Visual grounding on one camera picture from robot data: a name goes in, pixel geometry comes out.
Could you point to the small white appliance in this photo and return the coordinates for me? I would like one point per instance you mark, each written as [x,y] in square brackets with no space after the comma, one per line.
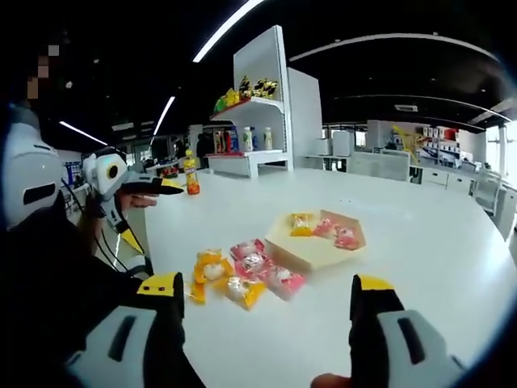
[322,146]

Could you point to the cream drink bottle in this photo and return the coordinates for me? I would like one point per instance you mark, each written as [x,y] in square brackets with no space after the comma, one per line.
[267,139]

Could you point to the grey perforated partition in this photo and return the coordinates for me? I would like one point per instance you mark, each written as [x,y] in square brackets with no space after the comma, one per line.
[379,165]

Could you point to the white cube appliance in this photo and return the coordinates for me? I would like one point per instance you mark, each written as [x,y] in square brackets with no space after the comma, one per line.
[342,143]

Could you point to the black yellow snack bag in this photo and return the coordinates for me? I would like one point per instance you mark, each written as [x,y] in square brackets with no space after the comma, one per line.
[265,87]
[245,85]

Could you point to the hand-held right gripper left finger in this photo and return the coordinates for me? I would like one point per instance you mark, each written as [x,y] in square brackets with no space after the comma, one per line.
[121,343]

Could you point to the blue white bottle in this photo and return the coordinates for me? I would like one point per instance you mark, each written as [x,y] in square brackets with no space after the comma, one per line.
[255,141]

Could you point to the blue snack box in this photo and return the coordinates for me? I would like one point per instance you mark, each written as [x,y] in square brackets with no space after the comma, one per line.
[232,139]

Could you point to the ceiling air conditioner vent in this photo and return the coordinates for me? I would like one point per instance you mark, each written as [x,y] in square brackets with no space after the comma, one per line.
[406,108]

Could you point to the orange drink bottle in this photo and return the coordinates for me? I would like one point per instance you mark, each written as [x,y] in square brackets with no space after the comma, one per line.
[192,174]

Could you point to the red box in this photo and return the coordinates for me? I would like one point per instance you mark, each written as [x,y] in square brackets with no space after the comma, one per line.
[450,134]

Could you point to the person's right hand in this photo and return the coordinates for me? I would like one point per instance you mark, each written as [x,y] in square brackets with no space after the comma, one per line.
[331,380]

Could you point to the white drawer cabinet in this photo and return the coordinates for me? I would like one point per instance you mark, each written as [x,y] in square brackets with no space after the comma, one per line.
[444,178]

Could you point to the white worn device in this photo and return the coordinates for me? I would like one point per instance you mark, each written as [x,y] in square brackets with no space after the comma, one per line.
[24,161]

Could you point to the pink marshmallow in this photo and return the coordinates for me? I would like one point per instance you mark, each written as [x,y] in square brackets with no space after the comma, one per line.
[244,247]
[346,238]
[324,228]
[252,263]
[282,281]

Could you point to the yellow green snack bag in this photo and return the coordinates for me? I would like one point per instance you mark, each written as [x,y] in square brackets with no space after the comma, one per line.
[228,99]

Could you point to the beige hexagonal bowl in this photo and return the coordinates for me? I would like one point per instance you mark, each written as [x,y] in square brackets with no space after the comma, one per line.
[311,248]

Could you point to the white display shelf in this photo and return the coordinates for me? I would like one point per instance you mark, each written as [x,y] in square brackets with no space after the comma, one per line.
[258,52]

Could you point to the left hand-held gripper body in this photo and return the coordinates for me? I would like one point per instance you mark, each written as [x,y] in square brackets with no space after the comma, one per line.
[97,174]

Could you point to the person's left hand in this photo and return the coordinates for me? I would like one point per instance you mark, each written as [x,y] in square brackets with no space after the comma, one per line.
[137,201]

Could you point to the white square pillar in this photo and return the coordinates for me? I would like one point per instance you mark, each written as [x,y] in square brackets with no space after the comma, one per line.
[305,121]

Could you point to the yellow figure display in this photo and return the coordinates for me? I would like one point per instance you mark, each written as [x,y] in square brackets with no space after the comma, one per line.
[404,139]

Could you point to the ceiling light strip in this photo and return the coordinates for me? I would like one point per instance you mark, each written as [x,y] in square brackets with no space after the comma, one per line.
[226,28]
[82,133]
[165,115]

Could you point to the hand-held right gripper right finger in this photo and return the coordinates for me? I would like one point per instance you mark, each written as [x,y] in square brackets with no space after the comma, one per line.
[404,347]

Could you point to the white table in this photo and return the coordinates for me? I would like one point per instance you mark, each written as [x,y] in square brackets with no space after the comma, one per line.
[404,262]

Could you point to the white bottle green label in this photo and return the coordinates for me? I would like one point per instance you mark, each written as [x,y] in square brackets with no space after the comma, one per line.
[247,140]

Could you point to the blue white notice board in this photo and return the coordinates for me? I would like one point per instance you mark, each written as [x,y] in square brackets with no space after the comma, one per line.
[74,173]

